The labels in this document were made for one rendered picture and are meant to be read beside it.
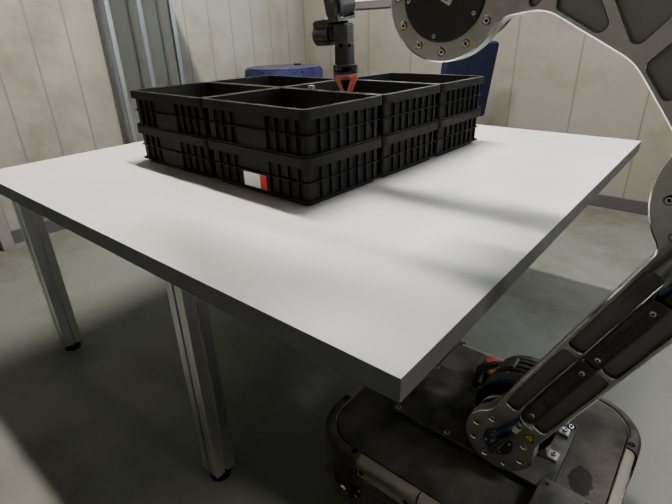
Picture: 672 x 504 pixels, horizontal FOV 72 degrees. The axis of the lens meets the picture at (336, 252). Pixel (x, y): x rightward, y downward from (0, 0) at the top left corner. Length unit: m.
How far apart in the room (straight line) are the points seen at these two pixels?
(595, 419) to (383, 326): 0.75
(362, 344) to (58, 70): 2.89
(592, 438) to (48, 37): 3.15
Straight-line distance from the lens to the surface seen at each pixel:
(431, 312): 0.71
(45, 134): 3.29
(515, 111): 3.55
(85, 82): 3.37
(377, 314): 0.70
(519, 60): 3.52
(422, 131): 1.47
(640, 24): 0.76
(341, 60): 1.43
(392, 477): 1.08
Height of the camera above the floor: 1.08
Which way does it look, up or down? 25 degrees down
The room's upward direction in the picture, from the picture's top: 2 degrees counter-clockwise
